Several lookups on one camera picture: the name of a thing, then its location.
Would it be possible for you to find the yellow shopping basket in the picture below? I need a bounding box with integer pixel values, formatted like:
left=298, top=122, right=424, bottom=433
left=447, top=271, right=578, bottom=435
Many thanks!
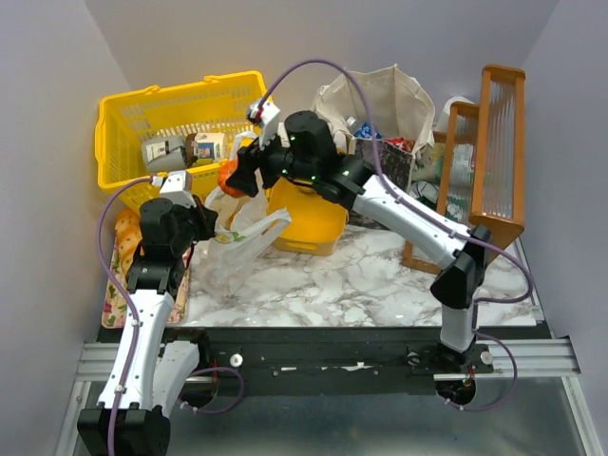
left=95, top=70, right=266, bottom=195

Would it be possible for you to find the grey box package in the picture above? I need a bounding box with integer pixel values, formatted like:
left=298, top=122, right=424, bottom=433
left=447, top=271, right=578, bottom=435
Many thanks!
left=141, top=135, right=188, bottom=175

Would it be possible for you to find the red snack bag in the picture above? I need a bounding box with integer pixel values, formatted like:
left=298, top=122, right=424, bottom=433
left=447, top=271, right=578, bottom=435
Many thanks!
left=384, top=137, right=415, bottom=153

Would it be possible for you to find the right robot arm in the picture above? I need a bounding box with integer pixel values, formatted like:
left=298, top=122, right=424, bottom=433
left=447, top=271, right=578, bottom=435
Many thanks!
left=226, top=104, right=490, bottom=368

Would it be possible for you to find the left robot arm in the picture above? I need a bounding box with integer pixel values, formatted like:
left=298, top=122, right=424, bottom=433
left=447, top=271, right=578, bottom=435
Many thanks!
left=77, top=196, right=217, bottom=455

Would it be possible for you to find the white plastic grocery bag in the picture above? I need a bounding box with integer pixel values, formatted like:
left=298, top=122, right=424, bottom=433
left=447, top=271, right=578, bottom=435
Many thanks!
left=199, top=131, right=292, bottom=298

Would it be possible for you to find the wooden rack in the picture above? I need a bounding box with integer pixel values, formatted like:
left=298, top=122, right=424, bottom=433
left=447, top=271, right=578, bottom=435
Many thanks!
left=432, top=65, right=525, bottom=249

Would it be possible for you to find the purple cable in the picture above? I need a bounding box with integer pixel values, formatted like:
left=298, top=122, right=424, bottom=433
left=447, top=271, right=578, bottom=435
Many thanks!
left=258, top=58, right=536, bottom=412
left=96, top=176, right=165, bottom=456

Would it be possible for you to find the baguette bread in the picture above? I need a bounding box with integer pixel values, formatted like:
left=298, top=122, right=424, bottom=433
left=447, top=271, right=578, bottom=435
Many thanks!
left=115, top=208, right=142, bottom=275

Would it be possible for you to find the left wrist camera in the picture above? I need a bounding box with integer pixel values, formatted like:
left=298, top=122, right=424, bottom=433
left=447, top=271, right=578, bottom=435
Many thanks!
left=151, top=170, right=196, bottom=208

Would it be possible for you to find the small orange pumpkin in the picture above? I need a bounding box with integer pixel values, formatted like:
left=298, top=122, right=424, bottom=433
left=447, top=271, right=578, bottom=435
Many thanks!
left=218, top=160, right=245, bottom=199

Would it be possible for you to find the beige canvas tote bag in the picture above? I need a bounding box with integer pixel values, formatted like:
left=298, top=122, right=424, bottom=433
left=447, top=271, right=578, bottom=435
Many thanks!
left=313, top=66, right=435, bottom=192

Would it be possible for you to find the milk carton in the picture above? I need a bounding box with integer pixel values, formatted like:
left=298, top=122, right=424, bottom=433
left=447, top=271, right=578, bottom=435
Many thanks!
left=185, top=132, right=228, bottom=166

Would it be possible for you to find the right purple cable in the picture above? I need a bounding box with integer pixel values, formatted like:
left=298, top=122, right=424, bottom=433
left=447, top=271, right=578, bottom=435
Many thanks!
left=258, top=58, right=536, bottom=412

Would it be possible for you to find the green snack bag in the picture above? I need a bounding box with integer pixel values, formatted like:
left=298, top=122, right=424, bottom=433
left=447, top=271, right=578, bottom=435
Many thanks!
left=410, top=142, right=446, bottom=209

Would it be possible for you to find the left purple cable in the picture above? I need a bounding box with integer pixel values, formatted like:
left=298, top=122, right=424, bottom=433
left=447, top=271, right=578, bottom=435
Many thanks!
left=96, top=176, right=165, bottom=456

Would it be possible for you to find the yellow plastic tray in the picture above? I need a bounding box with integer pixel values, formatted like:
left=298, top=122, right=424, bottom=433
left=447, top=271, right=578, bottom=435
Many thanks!
left=267, top=179, right=348, bottom=257

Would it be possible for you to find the floral placemat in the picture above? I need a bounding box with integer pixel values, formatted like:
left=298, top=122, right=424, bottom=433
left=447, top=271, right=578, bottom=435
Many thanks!
left=101, top=243, right=190, bottom=329

